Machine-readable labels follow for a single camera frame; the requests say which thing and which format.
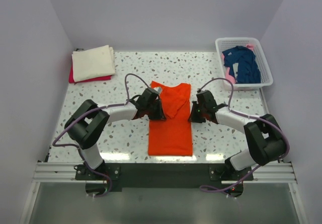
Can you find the folded cream t shirt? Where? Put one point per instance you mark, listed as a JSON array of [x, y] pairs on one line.
[[92, 63]]

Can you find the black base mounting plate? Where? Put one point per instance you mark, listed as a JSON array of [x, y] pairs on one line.
[[114, 177]]

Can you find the white plastic basket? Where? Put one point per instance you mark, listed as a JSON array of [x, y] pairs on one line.
[[242, 61]]

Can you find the folded magenta t shirt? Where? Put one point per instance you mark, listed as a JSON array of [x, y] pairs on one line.
[[72, 81]]

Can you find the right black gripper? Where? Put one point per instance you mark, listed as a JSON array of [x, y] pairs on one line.
[[192, 118]]

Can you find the pink t shirt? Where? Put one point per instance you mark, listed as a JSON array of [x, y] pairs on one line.
[[230, 76]]

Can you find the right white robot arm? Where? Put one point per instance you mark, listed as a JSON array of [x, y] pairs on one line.
[[265, 140]]

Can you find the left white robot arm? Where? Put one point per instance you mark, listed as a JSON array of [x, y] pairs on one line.
[[87, 124]]

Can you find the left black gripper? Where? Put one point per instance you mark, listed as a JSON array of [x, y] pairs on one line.
[[159, 115]]

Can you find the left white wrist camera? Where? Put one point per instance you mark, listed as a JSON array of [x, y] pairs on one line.
[[158, 89]]

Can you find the orange t shirt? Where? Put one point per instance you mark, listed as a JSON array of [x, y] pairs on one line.
[[172, 137]]

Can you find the aluminium frame rail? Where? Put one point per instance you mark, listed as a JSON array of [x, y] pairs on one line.
[[62, 160]]

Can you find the navy blue t shirt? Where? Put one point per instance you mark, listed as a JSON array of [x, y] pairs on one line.
[[242, 63]]

